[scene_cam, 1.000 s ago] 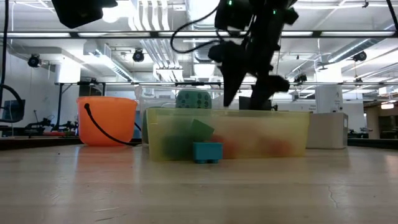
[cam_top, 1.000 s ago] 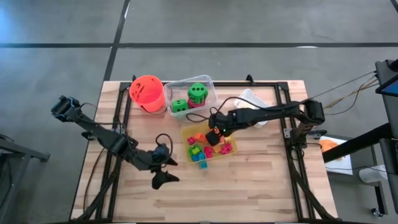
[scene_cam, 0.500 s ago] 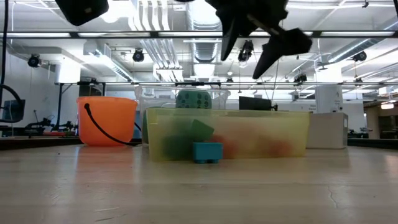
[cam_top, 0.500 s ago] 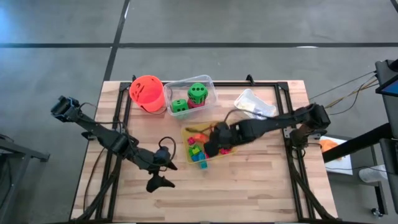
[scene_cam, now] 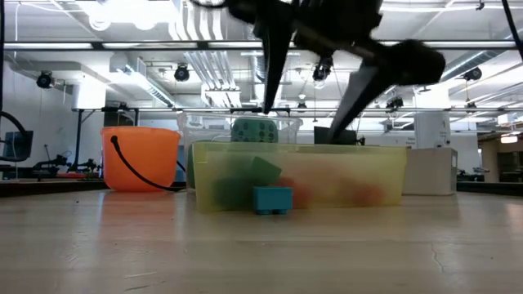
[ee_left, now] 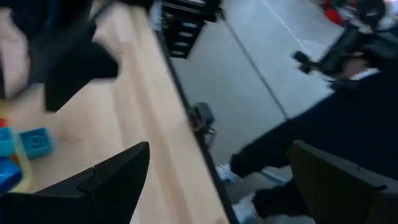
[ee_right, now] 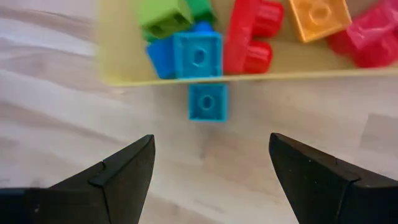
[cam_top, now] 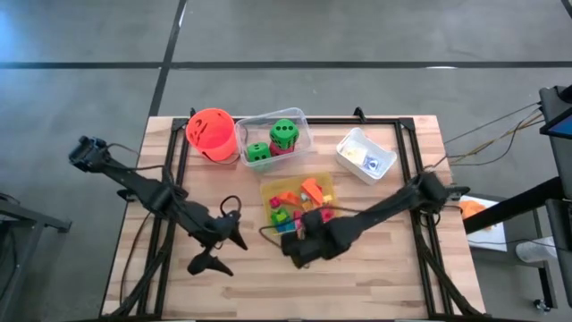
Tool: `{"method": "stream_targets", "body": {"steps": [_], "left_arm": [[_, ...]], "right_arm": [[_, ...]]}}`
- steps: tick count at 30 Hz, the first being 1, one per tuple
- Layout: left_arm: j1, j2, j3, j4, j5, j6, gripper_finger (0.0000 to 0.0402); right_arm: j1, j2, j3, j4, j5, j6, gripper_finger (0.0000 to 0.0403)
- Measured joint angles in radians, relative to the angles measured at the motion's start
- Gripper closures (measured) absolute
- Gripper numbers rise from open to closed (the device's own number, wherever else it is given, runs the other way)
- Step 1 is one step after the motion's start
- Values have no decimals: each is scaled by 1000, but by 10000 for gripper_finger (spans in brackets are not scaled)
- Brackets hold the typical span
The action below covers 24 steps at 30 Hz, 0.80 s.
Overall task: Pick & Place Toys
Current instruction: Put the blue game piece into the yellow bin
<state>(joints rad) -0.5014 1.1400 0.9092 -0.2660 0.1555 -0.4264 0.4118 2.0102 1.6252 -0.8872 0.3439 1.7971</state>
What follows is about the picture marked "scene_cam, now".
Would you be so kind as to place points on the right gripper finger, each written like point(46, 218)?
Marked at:
point(408, 63)
point(275, 61)

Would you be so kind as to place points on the green foam die black dots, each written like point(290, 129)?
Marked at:
point(254, 130)

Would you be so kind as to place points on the green toy brick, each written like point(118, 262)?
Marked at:
point(245, 179)

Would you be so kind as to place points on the red toy brick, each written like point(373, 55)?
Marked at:
point(300, 194)

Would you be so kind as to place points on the background black robot arm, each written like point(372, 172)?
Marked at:
point(51, 165)

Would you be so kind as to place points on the black ceiling spotlight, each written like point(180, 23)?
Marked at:
point(322, 70)
point(473, 73)
point(301, 107)
point(45, 79)
point(181, 72)
point(394, 104)

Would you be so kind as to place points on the white cylindrical appliance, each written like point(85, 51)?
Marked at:
point(433, 130)

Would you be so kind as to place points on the black desk monitor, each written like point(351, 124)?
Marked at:
point(320, 134)

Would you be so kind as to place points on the clear plastic container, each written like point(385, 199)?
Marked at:
point(204, 126)

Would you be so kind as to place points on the yellow translucent tray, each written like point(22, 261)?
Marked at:
point(327, 159)

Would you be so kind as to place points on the small teal toy brick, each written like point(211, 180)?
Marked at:
point(271, 200)

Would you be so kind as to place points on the orange plastic bucket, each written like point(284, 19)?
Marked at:
point(143, 155)

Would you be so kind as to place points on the black background metal stand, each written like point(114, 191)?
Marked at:
point(77, 134)

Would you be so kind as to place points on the silver ventilation duct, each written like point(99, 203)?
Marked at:
point(255, 61)

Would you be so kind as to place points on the dark wall monitor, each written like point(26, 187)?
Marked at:
point(12, 145)

